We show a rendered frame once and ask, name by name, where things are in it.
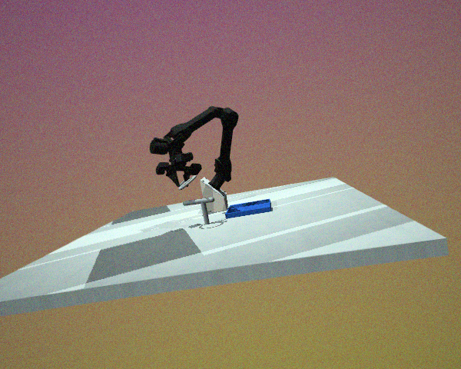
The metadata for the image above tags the blue tray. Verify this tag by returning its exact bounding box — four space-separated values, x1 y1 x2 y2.
225 199 271 218

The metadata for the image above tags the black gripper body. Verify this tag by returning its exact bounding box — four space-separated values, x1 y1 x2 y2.
156 151 202 175

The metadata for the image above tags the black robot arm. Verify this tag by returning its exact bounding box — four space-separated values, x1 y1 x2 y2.
150 106 238 191

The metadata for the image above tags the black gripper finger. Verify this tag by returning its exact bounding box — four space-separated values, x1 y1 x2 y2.
183 168 194 182
166 168 180 187

